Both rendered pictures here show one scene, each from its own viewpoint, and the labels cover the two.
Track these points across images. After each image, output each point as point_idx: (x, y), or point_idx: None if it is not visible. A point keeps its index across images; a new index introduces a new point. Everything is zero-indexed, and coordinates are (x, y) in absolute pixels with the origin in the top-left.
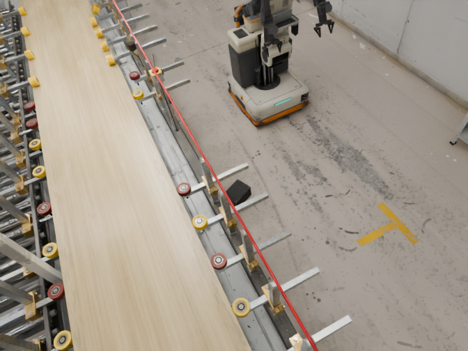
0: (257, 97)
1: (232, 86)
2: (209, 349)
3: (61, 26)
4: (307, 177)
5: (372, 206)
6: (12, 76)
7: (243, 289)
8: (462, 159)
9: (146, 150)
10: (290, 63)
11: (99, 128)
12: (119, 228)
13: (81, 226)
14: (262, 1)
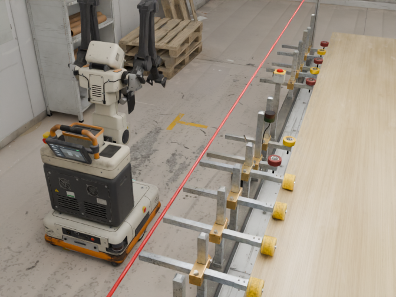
0: (137, 192)
1: (129, 231)
2: (343, 50)
3: None
4: (181, 161)
5: (174, 131)
6: None
7: None
8: None
9: (317, 103)
10: (7, 249)
11: (348, 134)
12: (364, 84)
13: (389, 94)
14: (154, 42)
